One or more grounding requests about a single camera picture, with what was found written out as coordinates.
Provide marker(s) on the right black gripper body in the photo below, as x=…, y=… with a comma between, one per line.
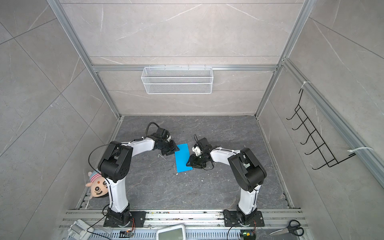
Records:
x=198, y=161

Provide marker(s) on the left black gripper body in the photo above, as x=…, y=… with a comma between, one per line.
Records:
x=169, y=147

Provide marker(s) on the blue square paper sheet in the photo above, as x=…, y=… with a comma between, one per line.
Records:
x=182, y=156

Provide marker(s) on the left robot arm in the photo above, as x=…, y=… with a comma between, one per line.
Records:
x=116, y=161

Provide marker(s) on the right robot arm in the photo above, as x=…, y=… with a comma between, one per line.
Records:
x=247, y=169

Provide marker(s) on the white display device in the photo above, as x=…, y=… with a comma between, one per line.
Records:
x=176, y=232

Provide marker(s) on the plush doll toy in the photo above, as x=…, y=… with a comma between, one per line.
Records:
x=97, y=185

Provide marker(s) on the small green circuit board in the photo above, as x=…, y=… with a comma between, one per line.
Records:
x=248, y=235

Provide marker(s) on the small orange circuit board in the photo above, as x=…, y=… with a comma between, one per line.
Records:
x=127, y=234

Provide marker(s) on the white clamp device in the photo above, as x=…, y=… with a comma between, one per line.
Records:
x=80, y=230

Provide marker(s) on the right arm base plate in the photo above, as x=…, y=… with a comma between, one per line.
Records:
x=238, y=218

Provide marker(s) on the white wire mesh basket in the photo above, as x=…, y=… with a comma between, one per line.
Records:
x=178, y=80

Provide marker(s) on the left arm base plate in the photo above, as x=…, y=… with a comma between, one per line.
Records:
x=125, y=219

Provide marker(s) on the black handled scissors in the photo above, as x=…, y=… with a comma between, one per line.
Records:
x=294, y=227

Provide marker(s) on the black wire hook rack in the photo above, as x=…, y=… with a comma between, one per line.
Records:
x=313, y=134

